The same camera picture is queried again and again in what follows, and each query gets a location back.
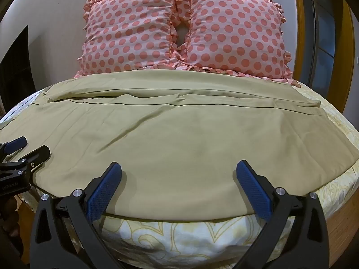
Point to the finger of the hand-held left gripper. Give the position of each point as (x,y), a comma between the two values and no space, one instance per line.
(16,143)
(36,157)

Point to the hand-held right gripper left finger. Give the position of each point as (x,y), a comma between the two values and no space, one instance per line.
(101,192)

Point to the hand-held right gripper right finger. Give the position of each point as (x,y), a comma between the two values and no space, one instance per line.
(253,187)

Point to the khaki pants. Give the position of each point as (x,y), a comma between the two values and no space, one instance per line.
(157,145)

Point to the dark cabinet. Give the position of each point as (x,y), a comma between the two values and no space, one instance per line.
(17,67)

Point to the yellow patterned bed sheet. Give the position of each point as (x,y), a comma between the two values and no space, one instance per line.
(179,238)

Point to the pink polka dot pillow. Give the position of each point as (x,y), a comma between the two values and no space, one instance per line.
(127,30)
(232,33)

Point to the yellow wooden door frame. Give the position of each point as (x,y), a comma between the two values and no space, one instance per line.
(301,30)

